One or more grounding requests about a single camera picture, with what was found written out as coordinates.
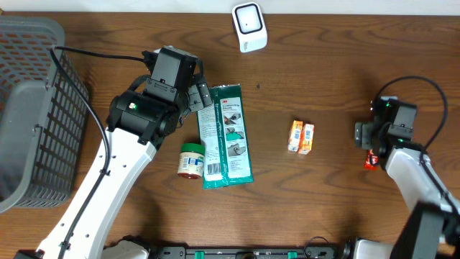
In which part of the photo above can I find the red adhesive tube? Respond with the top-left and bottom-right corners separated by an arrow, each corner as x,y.
364,150 -> 379,170

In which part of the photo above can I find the green 3M adhesive package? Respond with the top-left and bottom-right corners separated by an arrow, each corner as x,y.
197,84 -> 254,189

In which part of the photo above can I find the orange tissue pack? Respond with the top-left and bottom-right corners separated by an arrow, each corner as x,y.
298,124 -> 315,155
287,120 -> 303,152

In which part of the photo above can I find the green-lidded small jar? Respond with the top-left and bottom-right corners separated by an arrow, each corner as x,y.
178,143 -> 206,179

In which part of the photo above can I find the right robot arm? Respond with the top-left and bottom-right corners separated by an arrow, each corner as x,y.
351,120 -> 459,258

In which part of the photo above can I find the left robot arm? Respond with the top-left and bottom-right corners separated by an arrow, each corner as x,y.
15,74 -> 212,258

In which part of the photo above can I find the white barcode scanner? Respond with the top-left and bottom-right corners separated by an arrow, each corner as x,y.
231,1 -> 268,53

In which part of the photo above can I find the grey plastic mesh basket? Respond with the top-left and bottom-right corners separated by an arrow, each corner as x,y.
1,16 -> 88,212

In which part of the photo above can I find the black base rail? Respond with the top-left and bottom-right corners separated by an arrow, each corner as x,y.
100,235 -> 425,259

